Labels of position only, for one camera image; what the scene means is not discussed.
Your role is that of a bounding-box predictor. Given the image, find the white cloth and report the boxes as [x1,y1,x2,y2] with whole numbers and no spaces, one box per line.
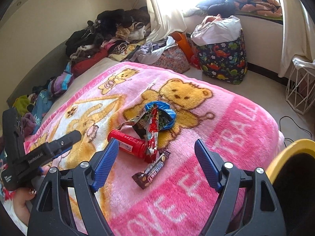
[292,55,315,69]

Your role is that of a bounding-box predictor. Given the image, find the white wire stool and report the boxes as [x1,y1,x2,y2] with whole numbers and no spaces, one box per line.
[285,56,315,115]

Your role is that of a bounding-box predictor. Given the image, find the cream curtain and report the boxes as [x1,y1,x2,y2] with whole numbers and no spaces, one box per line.
[278,0,315,78]
[145,0,187,42]

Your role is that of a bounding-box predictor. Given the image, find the silver snack wrapper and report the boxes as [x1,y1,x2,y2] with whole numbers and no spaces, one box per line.
[120,114,148,140]

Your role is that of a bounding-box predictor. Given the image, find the dinosaur print fabric basket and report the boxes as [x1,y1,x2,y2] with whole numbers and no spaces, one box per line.
[192,28,248,85]

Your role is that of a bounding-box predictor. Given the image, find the person's left hand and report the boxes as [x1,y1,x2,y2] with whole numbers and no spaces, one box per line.
[13,188,37,224]

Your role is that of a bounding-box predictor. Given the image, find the striped purple blue cloth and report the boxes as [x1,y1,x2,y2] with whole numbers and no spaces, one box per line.
[48,63,75,96]

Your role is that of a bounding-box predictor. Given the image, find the floral fabric bag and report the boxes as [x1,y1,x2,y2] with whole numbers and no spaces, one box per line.
[150,47,191,74]

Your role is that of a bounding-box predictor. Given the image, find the blue green snack bag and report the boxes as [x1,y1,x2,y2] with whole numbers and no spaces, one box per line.
[144,101,176,131]

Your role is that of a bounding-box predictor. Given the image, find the red plastic bottle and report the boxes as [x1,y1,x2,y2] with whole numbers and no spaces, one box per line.
[107,129,149,159]

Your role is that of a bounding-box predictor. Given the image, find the dark jacket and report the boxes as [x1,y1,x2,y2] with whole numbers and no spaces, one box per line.
[195,0,249,18]

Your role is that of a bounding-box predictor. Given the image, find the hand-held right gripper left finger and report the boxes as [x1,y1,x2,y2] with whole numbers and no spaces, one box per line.
[27,138,120,236]

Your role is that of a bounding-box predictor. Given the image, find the light green cloth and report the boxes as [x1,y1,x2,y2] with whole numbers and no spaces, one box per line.
[183,6,205,18]

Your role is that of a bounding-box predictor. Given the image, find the black floor cable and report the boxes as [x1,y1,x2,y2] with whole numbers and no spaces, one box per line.
[279,115,313,148]

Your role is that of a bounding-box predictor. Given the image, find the grey white clothes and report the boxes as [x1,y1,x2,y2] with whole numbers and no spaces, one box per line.
[128,36,179,64]

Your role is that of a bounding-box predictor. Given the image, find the red cloth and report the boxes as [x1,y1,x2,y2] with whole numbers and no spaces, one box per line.
[71,49,109,77]

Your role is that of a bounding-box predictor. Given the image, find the yellow rimmed trash bin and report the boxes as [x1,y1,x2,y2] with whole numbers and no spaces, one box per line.
[266,139,315,236]

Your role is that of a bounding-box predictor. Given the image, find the yellow leopard print blanket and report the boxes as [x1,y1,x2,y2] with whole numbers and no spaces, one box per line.
[108,42,148,62]

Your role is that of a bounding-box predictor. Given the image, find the red snack wrapper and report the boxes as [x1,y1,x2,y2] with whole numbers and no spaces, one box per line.
[144,103,160,163]

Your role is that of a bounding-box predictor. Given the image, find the brown candy bar wrapper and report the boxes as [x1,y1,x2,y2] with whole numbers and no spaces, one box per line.
[132,150,171,190]

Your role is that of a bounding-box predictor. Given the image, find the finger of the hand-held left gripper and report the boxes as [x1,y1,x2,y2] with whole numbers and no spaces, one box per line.
[48,131,82,158]

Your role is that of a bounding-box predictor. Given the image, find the orange bag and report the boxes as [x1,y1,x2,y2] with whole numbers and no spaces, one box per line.
[171,31,200,69]

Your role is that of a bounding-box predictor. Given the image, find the grey headboard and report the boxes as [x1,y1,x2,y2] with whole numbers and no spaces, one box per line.
[7,39,70,104]

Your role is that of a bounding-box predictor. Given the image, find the white plastic bag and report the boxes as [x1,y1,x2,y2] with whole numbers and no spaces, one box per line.
[191,15,243,47]

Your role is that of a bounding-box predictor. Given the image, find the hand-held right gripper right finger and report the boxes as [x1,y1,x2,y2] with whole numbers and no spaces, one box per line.
[194,139,287,236]

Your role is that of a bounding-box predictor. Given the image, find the pink printed blanket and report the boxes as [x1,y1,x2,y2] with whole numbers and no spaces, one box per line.
[23,61,286,236]

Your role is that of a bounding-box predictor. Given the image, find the orange patterned quilt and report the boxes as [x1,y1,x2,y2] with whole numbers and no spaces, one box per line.
[233,0,283,18]

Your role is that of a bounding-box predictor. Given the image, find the orange pink cloth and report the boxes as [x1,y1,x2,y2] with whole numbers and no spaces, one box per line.
[197,15,223,30]

